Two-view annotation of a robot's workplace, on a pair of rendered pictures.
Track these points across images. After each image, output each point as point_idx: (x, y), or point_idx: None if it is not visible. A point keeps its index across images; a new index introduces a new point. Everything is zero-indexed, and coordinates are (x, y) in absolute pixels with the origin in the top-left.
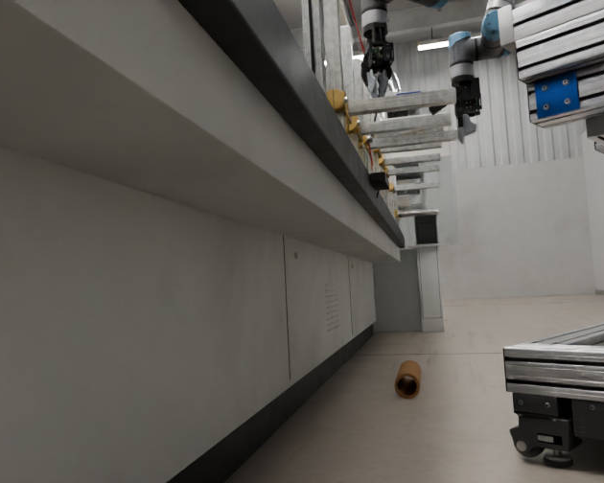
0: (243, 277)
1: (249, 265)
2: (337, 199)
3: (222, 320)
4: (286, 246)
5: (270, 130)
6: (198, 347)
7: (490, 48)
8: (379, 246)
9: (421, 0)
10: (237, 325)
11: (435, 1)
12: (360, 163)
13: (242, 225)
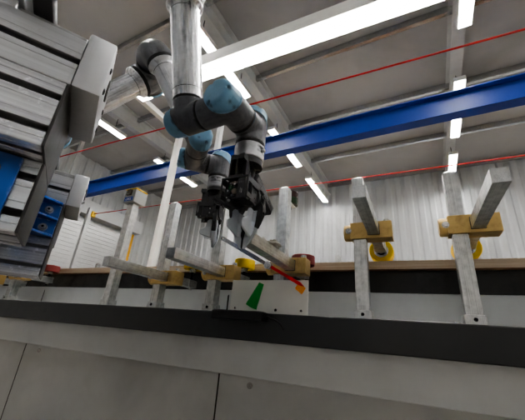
0: (145, 387)
1: (154, 382)
2: (134, 345)
3: (117, 405)
4: (225, 375)
5: (47, 330)
6: (97, 411)
7: (205, 129)
8: (478, 412)
9: (194, 157)
10: (130, 412)
11: (192, 148)
12: (167, 312)
13: None
